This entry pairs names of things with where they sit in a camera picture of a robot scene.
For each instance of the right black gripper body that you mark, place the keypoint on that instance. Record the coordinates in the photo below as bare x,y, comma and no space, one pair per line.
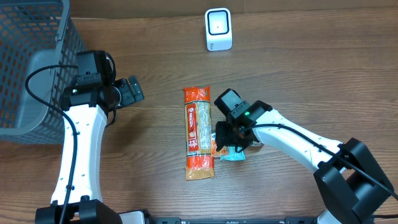
224,135

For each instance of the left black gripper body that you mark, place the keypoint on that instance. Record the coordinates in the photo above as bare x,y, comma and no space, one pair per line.
129,91

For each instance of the orange tissue pack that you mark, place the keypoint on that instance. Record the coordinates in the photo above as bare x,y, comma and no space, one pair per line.
214,153

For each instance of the teal snack packet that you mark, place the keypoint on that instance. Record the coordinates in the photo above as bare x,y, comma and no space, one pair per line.
232,155

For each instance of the green lid jar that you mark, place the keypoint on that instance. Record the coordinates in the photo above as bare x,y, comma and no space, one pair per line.
256,144

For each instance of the red spaghetti pasta package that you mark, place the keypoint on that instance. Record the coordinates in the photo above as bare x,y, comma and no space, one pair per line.
200,162

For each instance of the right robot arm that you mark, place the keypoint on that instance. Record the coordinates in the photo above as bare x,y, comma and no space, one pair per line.
350,181

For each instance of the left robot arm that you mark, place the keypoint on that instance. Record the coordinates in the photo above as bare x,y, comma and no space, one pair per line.
85,105

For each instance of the white barcode scanner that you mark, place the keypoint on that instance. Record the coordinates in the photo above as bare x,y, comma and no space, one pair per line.
218,28

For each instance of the grey plastic mesh basket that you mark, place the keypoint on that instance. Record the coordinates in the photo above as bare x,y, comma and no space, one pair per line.
39,44

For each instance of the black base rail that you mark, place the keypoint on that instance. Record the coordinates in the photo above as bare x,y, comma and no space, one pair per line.
286,220

